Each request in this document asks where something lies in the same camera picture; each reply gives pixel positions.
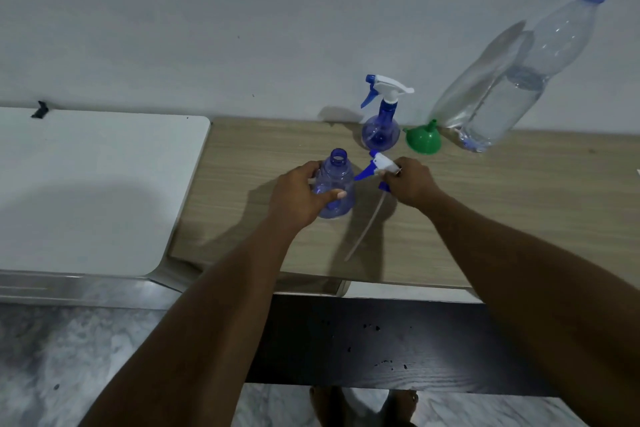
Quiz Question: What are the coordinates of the person's left foot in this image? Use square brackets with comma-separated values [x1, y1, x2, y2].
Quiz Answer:
[309, 386, 346, 427]

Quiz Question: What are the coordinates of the person's left forearm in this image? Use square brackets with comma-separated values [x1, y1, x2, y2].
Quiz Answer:
[77, 221, 321, 427]

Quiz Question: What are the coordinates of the green plastic funnel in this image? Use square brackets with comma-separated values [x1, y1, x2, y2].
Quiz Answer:
[403, 119, 443, 156]

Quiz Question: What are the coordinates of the white side table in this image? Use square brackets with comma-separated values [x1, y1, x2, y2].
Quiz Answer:
[0, 106, 212, 310]

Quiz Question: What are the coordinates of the person's right hand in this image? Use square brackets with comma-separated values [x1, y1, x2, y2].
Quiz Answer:
[382, 156, 443, 210]

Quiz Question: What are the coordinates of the person's right foot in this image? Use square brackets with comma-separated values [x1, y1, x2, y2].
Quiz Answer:
[382, 390, 419, 427]

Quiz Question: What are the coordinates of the white blue trigger spray head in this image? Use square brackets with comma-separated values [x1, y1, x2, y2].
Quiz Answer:
[343, 149, 403, 262]
[359, 73, 416, 115]

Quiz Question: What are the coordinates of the person's right forearm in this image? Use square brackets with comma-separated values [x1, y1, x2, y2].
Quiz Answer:
[417, 191, 640, 427]

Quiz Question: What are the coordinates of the wooden table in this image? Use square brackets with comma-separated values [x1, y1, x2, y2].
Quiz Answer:
[167, 116, 640, 304]

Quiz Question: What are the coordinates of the clear plastic water bottle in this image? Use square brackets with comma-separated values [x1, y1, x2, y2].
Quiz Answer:
[457, 0, 609, 153]

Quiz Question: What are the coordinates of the person's foot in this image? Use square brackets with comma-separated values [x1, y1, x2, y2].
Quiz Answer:
[309, 386, 346, 427]
[382, 390, 419, 427]

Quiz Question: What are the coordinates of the person's left hand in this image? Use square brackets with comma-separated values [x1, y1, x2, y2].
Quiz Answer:
[267, 160, 359, 238]

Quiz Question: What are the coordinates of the black wooden board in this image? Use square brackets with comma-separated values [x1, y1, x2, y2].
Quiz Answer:
[245, 294, 561, 398]

